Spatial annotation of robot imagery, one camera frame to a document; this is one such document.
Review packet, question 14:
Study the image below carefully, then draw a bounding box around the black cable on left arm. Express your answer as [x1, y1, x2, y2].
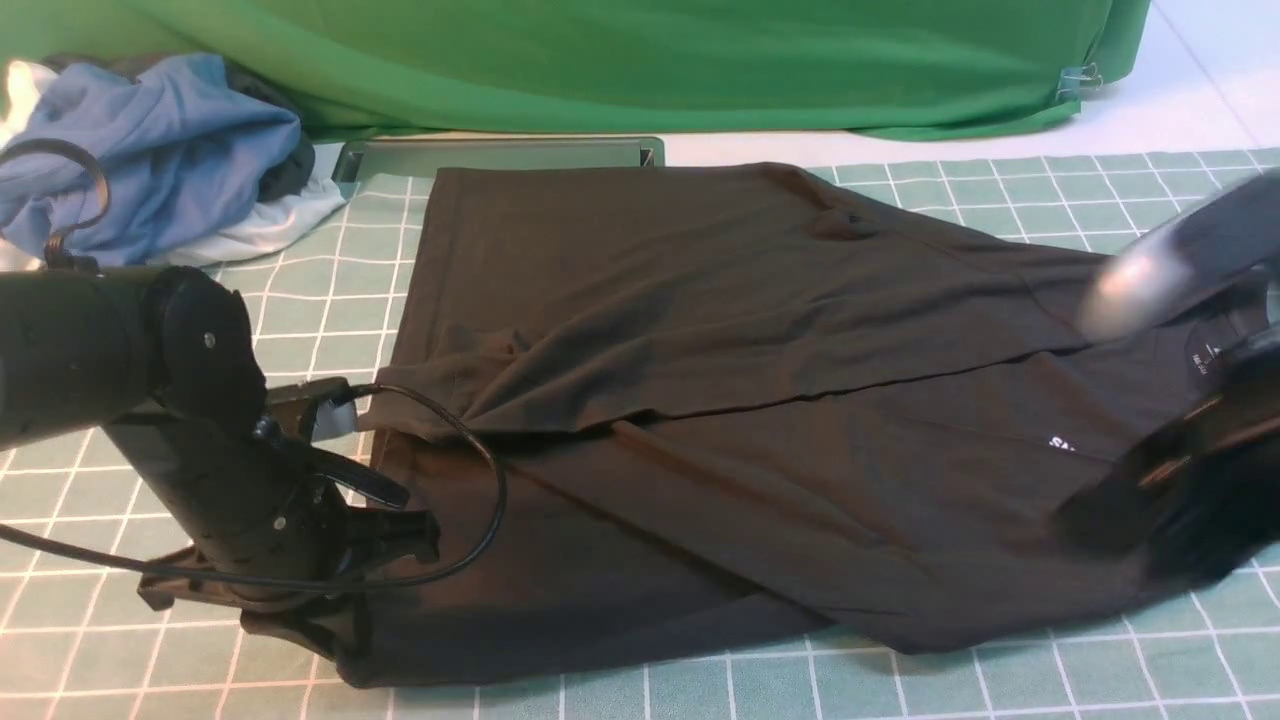
[0, 138, 509, 593]

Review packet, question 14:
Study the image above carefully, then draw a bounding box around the green backdrop cloth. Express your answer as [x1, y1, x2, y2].
[1, 1, 1149, 142]

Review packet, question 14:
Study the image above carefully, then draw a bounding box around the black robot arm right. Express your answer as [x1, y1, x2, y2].
[1053, 168, 1279, 588]

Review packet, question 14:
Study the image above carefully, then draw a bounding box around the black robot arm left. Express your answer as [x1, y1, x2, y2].
[1, 268, 440, 661]

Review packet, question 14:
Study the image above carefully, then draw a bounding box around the green checkered tablecloth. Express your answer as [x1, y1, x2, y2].
[1, 149, 1279, 719]

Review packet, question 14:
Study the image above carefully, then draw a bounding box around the dark gray long-sleeve shirt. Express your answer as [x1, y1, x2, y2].
[337, 164, 1267, 688]

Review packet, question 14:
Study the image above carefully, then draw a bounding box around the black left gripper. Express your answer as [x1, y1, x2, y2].
[104, 413, 440, 661]

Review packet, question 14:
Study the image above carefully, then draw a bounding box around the blue crumpled garment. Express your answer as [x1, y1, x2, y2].
[3, 54, 302, 266]

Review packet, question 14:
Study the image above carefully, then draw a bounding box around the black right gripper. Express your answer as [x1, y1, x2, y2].
[1055, 340, 1279, 587]

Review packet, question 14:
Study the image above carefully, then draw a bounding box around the metal binder clip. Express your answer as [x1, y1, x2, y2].
[1055, 63, 1106, 102]

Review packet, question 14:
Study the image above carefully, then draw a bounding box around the white crumpled garment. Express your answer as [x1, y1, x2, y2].
[1, 61, 348, 266]

